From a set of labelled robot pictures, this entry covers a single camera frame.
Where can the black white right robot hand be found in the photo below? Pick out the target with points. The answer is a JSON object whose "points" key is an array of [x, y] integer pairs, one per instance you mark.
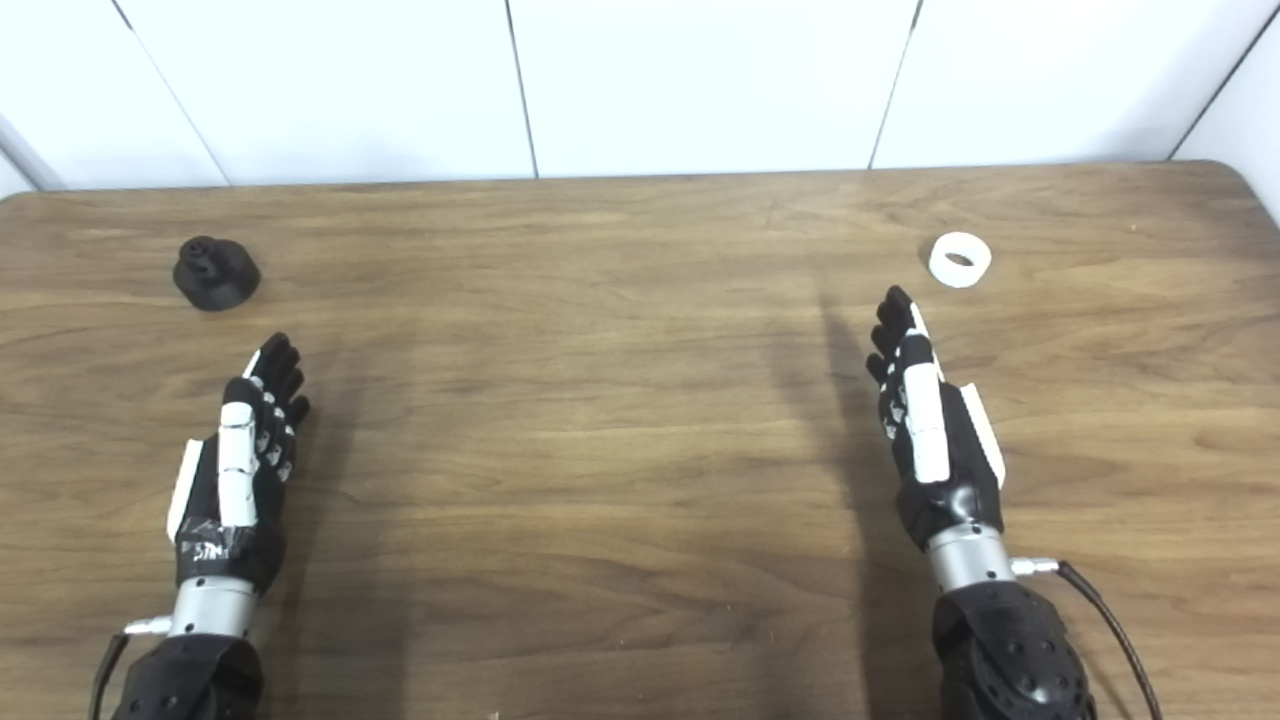
{"points": [[925, 420]]}

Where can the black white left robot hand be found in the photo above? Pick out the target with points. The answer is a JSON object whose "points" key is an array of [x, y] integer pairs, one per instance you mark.
{"points": [[238, 470]]}

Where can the round black plastic part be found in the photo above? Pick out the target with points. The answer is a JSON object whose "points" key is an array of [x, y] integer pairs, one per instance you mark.
{"points": [[215, 275]]}

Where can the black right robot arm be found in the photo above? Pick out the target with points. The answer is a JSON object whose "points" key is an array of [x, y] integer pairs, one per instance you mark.
{"points": [[1010, 650]]}

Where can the grey wall corner post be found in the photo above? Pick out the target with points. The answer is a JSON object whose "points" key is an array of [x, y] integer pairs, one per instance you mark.
{"points": [[25, 155]]}

